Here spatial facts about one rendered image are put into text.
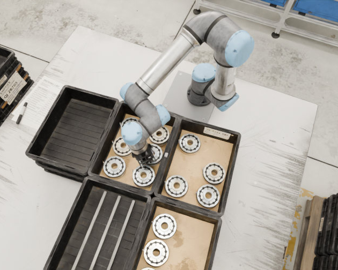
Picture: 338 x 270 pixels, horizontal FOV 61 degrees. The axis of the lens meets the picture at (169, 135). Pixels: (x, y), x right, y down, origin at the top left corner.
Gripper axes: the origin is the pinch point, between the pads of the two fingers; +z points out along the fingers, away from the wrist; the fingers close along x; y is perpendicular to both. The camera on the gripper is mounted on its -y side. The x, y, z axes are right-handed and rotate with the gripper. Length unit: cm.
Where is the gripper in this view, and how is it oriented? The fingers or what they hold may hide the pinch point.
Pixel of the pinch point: (145, 156)
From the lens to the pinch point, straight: 135.2
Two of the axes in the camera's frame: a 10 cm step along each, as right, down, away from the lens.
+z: 1.0, 3.8, 9.2
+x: 8.9, -4.5, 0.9
